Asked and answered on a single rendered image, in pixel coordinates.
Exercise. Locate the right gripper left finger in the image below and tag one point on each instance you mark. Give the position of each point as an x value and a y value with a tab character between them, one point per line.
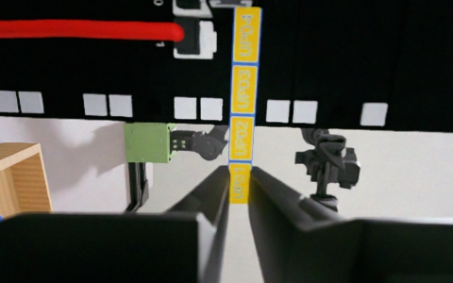
122	247

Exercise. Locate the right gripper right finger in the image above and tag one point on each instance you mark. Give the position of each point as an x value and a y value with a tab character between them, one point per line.
297	240

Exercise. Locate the tan open box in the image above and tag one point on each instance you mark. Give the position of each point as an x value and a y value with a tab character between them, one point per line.
23	182

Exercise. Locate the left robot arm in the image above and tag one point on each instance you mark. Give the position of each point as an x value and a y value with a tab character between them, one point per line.
210	146

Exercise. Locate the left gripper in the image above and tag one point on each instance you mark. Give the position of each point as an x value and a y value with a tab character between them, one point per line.
330	150

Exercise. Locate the yellow label strip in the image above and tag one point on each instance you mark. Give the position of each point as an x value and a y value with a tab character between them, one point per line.
244	80

